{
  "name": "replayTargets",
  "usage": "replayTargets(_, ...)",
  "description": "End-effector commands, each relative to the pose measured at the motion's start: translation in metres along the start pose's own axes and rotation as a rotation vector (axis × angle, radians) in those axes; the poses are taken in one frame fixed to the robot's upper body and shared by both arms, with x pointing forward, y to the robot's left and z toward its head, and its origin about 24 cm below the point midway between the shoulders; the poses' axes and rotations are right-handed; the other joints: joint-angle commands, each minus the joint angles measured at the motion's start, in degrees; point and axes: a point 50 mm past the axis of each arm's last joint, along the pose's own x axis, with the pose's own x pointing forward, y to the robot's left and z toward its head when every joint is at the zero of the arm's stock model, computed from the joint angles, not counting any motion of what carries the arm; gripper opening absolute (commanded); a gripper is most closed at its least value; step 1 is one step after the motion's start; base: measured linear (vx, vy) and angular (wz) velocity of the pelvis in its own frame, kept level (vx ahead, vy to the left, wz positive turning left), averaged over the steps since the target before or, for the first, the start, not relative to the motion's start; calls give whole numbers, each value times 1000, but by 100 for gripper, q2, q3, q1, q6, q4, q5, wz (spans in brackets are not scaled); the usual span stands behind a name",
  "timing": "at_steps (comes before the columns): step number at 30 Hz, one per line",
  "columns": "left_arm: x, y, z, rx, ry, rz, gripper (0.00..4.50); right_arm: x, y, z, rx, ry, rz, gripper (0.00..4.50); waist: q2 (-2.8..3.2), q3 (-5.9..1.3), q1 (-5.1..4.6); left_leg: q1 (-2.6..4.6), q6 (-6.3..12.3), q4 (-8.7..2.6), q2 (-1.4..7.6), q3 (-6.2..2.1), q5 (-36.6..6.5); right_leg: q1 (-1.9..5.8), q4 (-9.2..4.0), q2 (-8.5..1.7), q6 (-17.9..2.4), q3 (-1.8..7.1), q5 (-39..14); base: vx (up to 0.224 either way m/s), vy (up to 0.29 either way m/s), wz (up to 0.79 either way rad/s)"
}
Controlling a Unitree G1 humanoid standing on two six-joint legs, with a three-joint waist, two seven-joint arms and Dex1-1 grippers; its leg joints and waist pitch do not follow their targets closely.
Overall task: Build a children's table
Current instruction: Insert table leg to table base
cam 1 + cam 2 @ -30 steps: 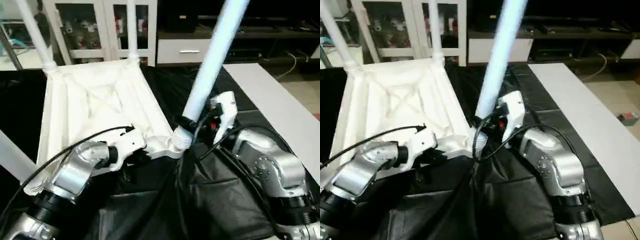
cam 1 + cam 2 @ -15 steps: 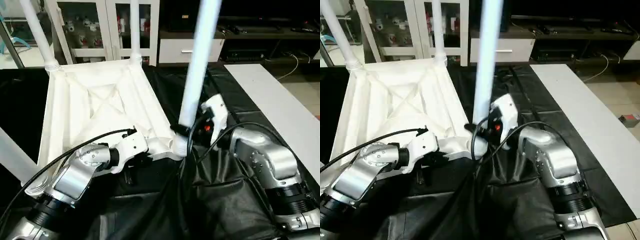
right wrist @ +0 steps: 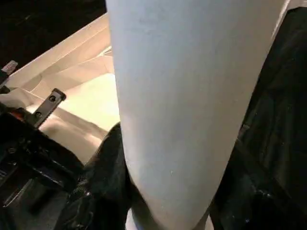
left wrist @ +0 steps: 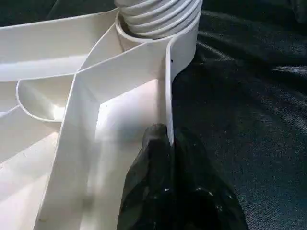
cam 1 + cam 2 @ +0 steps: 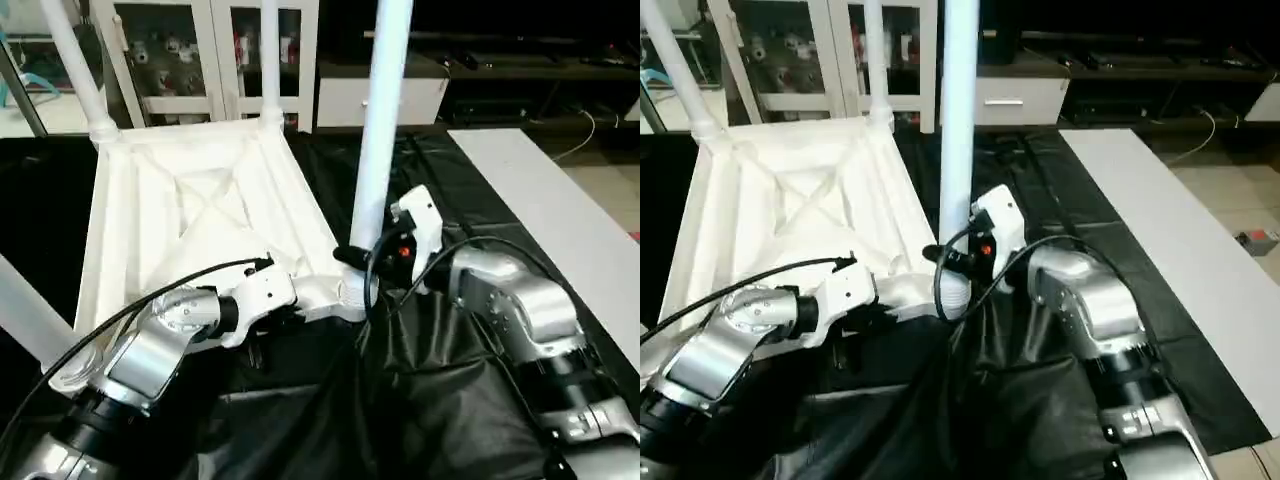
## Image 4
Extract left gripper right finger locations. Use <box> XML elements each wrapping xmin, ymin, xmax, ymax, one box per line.
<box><xmin>173</xmin><ymin>126</ymin><xmax>250</xmax><ymax>230</ymax></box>

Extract black plastic mat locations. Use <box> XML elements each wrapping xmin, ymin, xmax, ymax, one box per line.
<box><xmin>0</xmin><ymin>0</ymin><xmax>307</xmax><ymax>230</ymax></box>

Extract white plastic table leg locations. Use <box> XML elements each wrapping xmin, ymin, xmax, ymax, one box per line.
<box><xmin>114</xmin><ymin>0</ymin><xmax>203</xmax><ymax>40</ymax></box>

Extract white plastic table top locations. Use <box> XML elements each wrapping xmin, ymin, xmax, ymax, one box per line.
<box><xmin>0</xmin><ymin>9</ymin><xmax>201</xmax><ymax>230</ymax></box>

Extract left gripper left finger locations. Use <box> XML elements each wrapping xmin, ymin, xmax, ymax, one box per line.
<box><xmin>117</xmin><ymin>123</ymin><xmax>176</xmax><ymax>230</ymax></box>

